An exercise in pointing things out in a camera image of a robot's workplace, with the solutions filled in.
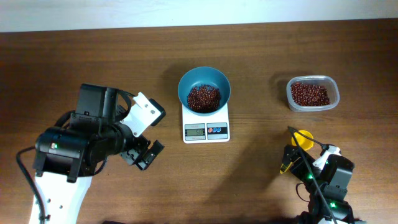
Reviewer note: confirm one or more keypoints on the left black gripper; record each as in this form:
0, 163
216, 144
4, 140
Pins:
137, 154

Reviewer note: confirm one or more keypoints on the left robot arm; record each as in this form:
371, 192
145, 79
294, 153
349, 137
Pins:
62, 178

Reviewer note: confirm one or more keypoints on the clear plastic container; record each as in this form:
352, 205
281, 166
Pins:
326, 81

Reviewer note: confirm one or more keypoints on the white digital kitchen scale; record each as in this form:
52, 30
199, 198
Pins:
205, 128

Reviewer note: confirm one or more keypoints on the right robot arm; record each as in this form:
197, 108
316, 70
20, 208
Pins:
326, 180

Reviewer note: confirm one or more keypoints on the yellow measuring scoop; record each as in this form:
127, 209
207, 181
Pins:
302, 140

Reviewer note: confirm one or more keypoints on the red beans in bowl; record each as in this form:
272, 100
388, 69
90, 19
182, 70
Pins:
204, 99

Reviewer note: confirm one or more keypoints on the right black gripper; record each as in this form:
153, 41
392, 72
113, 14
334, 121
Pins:
292, 158

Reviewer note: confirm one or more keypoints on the teal blue bowl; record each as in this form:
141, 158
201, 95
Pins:
204, 76

